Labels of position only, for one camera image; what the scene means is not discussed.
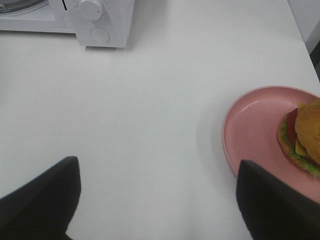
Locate round white door button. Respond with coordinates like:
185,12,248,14
89,27,110,43

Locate burger with sesame-free bun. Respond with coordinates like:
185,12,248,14
277,98,320,178

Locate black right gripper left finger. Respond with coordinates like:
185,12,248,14
0,156,81,240

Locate pink round plate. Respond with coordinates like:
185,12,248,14
221,86,320,202

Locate white microwave oven body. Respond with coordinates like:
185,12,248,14
0,0,135,48

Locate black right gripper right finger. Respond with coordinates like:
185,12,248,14
235,160,320,240

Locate glass microwave turntable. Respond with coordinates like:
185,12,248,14
0,0,47,14

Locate white timer knob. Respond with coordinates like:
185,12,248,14
78,0,104,21

